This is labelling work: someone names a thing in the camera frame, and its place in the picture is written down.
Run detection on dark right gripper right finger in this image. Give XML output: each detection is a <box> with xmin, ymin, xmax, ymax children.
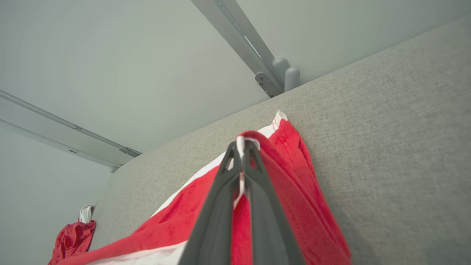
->
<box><xmin>243</xmin><ymin>140</ymin><xmax>306</xmax><ymax>265</ymax></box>

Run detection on red shorts with white waistband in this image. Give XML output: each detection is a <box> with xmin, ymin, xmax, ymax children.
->
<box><xmin>59</xmin><ymin>110</ymin><xmax>353</xmax><ymax>265</ymax></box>

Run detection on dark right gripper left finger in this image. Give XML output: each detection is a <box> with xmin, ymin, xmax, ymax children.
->
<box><xmin>178</xmin><ymin>142</ymin><xmax>243</xmax><ymax>265</ymax></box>

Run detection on grey partition base rail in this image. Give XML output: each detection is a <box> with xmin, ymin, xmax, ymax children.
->
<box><xmin>0</xmin><ymin>89</ymin><xmax>142</xmax><ymax>173</ymax></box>

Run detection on grey metal post with hinge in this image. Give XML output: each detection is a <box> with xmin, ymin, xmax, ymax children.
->
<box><xmin>191</xmin><ymin>0</ymin><xmax>301</xmax><ymax>98</ymax></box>

